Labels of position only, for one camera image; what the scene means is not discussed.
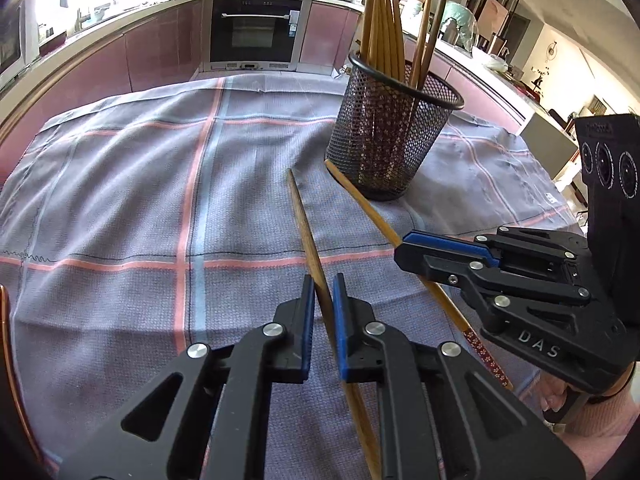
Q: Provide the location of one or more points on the person's right hand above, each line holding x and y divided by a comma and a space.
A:
601, 425

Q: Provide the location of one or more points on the black mesh utensil holder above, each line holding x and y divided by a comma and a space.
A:
384, 129

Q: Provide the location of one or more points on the built-in black oven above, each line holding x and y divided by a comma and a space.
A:
254, 34

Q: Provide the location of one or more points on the pink lower cabinets left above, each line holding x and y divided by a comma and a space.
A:
139, 50

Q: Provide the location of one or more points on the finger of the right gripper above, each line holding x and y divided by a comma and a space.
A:
455, 243
450, 272

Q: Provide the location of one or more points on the plaid grey tablecloth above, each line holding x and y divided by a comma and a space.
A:
141, 223

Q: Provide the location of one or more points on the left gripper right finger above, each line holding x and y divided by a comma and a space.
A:
442, 414

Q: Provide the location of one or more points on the wooden chopstick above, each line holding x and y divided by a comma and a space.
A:
358, 411
399, 41
430, 45
366, 30
445, 303
420, 44

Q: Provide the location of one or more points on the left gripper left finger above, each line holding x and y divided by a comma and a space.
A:
205, 416

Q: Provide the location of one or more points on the mint green fan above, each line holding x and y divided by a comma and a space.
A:
459, 27

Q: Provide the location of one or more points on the white microwave oven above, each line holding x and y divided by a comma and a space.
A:
19, 40

